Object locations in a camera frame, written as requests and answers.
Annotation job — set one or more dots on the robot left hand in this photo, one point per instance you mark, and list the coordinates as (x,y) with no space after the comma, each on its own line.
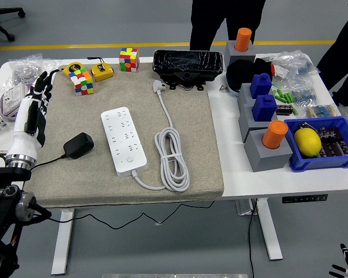
(20,147)

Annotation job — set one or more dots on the black plug adapter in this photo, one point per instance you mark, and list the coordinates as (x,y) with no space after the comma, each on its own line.
(78,145)

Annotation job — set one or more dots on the white power strip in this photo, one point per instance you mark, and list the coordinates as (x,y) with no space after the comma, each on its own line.
(119,136)

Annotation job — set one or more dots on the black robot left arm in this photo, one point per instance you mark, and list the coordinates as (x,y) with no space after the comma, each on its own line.
(5,176)

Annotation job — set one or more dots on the purple tray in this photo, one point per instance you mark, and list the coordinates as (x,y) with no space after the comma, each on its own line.
(1,105)

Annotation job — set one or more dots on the white socket box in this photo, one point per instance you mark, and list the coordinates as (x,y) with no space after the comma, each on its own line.
(13,98)

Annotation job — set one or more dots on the black table control panel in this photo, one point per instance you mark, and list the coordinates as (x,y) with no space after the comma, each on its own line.
(304,198)

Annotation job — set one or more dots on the clear bag of metal nuts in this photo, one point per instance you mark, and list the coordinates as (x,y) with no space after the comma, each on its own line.
(26,69)

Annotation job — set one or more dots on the white table leg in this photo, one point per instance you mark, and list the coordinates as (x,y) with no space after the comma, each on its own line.
(268,231)
(61,246)

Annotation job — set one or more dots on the colourful puzzle cube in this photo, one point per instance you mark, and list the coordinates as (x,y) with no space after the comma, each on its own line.
(129,59)
(81,82)

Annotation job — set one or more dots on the round yellow tape measure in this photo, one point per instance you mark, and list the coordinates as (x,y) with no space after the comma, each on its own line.
(72,67)

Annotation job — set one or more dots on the blue plastic bin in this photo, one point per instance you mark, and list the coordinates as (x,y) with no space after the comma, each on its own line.
(322,164)

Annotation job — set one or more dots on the square yellow tape measure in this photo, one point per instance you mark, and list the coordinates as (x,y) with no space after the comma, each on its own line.
(103,73)

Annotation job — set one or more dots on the dark brown capacitor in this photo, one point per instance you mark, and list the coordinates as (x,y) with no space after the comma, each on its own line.
(330,133)
(336,149)

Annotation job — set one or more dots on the grey under-table box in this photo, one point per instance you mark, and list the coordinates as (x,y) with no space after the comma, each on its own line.
(243,208)

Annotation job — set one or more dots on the yellow lemon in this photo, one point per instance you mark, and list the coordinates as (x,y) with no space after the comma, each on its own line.
(307,143)

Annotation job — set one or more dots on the grey square block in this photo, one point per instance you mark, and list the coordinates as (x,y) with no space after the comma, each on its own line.
(239,56)
(246,121)
(266,160)
(243,94)

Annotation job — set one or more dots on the black office chair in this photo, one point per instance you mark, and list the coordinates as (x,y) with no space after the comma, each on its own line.
(21,13)

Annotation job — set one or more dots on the small black clip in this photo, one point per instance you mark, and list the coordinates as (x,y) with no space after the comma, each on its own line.
(303,126)

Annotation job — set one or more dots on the orange cylinder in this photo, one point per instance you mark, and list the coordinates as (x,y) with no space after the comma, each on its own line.
(243,39)
(274,134)

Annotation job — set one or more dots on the clear bag of tan resistors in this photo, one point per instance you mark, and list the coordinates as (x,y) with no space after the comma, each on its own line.
(322,111)

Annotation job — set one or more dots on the small green cylinder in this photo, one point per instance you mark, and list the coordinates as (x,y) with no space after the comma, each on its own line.
(295,109)
(275,95)
(289,98)
(282,95)

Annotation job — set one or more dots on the dark printed capacitor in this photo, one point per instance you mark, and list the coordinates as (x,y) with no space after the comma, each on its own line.
(284,110)

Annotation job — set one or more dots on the clear bag of blue resistors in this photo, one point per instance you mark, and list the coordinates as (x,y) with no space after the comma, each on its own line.
(304,94)

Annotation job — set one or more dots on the blue block with knob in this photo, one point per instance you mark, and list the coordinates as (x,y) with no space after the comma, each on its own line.
(260,85)
(264,108)

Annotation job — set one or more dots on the grey-brown mat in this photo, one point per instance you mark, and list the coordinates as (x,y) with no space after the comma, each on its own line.
(197,144)

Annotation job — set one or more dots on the black film-wrapped device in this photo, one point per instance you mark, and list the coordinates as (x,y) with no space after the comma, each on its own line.
(188,62)

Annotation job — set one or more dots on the person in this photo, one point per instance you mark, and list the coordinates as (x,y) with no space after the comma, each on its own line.
(208,23)
(345,66)

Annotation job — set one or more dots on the red white labelled item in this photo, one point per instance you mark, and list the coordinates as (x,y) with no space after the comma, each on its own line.
(279,71)

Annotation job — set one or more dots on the large clear bag of resistors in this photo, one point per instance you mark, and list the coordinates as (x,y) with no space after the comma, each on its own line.
(298,65)

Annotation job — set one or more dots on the white blue round dish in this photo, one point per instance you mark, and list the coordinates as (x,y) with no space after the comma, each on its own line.
(233,92)

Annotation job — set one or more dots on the black cloth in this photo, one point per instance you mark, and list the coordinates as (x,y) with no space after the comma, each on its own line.
(246,71)

